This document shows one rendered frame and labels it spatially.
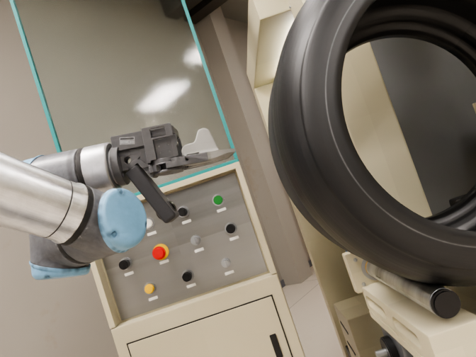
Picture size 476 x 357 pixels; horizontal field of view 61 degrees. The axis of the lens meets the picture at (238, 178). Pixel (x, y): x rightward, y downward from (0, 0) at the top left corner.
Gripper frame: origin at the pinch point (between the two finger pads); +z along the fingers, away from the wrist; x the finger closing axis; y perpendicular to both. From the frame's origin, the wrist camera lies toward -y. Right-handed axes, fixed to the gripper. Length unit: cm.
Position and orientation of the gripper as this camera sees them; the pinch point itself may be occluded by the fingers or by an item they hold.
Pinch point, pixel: (229, 155)
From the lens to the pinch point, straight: 72.4
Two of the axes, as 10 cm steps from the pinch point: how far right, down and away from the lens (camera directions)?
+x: 0.1, 0.5, 10.0
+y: -2.0, -9.8, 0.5
